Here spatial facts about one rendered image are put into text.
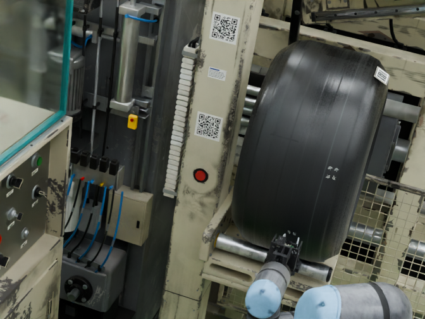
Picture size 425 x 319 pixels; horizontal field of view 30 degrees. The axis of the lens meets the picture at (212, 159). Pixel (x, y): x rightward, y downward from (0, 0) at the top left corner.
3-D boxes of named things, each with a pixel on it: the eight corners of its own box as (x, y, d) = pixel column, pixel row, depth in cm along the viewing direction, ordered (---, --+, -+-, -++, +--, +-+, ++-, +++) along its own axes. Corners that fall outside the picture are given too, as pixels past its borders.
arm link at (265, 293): (240, 318, 178) (245, 285, 175) (252, 296, 188) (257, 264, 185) (274, 326, 176) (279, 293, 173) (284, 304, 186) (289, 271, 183)
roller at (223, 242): (215, 239, 234) (210, 249, 231) (217, 228, 231) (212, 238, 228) (331, 275, 227) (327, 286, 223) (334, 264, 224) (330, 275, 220)
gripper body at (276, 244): (304, 240, 198) (295, 261, 187) (296, 270, 201) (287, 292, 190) (275, 231, 200) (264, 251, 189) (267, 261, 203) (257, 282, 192)
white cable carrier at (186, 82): (162, 195, 238) (183, 46, 215) (169, 188, 242) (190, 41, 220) (176, 199, 237) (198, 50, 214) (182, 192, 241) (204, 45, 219)
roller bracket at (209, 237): (197, 261, 228) (202, 232, 224) (236, 197, 263) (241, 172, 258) (208, 264, 228) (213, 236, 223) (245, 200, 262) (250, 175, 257)
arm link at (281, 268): (283, 301, 186) (250, 290, 188) (287, 292, 190) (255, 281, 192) (289, 273, 183) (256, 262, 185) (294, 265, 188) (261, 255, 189)
